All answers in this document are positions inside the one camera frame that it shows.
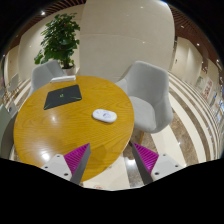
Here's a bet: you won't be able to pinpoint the white power strip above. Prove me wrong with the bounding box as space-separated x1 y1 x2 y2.
49 75 77 84

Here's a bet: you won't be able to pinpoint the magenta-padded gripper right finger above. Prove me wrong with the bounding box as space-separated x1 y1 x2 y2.
131 142 184 186

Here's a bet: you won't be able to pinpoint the white plant pot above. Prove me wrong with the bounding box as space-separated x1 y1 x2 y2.
62 64 78 77

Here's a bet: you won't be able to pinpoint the white printed computer mouse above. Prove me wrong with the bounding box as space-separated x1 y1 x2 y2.
92 108 118 124

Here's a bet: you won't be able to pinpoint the black mouse pad green lines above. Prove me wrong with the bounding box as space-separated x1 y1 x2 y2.
43 84 83 111

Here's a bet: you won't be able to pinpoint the red and white wall poster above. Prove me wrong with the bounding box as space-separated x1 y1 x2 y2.
201 77 214 101

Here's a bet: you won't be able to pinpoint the group of distant chairs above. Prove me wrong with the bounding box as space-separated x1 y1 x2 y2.
0 73 21 107

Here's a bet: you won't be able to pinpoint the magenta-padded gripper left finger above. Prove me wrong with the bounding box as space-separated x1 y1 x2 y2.
41 142 92 186

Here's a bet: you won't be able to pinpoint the grey-green chair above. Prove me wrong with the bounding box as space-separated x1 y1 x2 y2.
0 104 18 160

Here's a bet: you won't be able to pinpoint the green leafy potted plant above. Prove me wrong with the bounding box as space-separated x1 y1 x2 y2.
33 13 81 70

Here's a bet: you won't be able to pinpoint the light grey armchair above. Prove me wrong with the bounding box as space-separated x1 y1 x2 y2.
28 59 68 98
114 60 175 146

